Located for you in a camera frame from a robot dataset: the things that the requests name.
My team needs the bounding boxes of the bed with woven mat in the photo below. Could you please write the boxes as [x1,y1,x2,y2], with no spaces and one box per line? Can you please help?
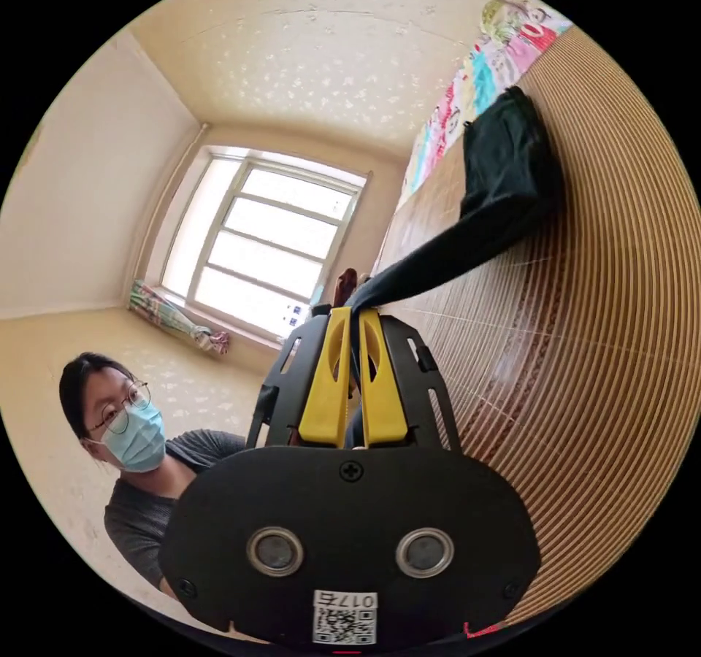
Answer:
[378,0,693,629]

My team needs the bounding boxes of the window with white frame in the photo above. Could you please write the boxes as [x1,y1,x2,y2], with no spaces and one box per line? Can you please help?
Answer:
[157,144,375,349]

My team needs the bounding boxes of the person's body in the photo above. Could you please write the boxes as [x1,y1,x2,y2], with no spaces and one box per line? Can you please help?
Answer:
[58,351,248,599]

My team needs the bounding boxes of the black pants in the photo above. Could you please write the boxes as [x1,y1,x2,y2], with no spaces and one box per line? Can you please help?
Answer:
[345,85,566,395]

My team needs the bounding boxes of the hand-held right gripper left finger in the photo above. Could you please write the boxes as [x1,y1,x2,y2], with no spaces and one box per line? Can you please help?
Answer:
[297,306,353,447]

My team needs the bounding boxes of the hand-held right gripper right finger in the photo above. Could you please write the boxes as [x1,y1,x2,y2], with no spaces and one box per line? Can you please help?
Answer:
[359,308,410,448]

